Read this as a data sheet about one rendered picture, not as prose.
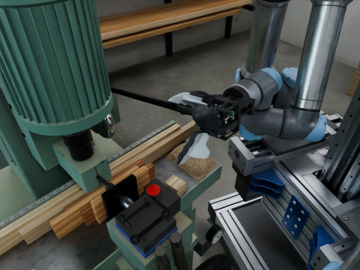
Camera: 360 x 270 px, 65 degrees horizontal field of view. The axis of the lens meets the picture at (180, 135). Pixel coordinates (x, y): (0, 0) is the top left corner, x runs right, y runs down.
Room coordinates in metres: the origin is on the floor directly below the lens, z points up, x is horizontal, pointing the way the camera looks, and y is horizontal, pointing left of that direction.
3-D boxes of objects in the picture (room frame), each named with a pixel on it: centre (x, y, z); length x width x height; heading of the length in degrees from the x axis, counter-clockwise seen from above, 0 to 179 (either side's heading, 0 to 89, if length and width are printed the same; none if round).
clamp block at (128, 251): (0.35, 0.07, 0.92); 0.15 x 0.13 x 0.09; 135
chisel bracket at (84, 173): (0.48, 0.24, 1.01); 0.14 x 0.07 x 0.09; 45
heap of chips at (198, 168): (0.60, -0.03, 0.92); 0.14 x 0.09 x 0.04; 45
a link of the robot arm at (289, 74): (0.86, -0.40, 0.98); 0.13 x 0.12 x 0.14; 75
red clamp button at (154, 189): (0.39, 0.06, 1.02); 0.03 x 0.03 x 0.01
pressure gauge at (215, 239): (0.50, -0.11, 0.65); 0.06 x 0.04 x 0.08; 135
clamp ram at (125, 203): (0.40, 0.12, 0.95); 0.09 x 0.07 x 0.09; 135
